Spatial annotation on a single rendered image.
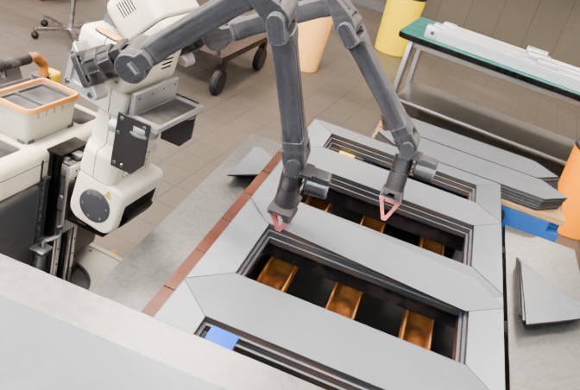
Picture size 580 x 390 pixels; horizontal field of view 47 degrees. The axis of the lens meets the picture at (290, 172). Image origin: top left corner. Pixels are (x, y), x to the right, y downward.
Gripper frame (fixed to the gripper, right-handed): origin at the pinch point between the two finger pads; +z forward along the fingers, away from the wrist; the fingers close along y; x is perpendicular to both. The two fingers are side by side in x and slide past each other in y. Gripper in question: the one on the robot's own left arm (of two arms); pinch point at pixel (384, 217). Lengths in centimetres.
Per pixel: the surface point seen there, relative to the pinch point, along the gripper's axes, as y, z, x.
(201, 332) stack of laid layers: -72, 20, 27
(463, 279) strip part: -17.0, 5.6, -25.5
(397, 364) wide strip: -60, 16, -13
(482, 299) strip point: -22.8, 7.3, -31.1
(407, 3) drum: 532, -111, 53
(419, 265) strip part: -18.1, 5.5, -13.1
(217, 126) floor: 224, 27, 126
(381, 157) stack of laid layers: 49, -10, 9
